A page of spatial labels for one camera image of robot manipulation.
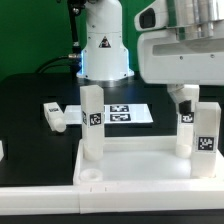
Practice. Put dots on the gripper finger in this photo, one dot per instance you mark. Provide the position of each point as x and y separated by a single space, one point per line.
184 96

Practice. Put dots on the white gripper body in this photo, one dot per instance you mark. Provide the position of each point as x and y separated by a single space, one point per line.
181 42

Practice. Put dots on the white desk top tray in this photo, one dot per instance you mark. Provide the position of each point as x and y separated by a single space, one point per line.
137 159

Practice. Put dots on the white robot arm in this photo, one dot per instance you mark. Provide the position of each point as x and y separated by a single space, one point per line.
104 57

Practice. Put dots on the white marker sheet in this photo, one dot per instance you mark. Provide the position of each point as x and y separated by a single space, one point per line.
114 114

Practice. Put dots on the white front fence bar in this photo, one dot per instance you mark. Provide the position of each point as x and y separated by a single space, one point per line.
113 197

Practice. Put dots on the white block left edge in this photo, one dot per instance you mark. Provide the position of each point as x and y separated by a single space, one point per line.
1 151

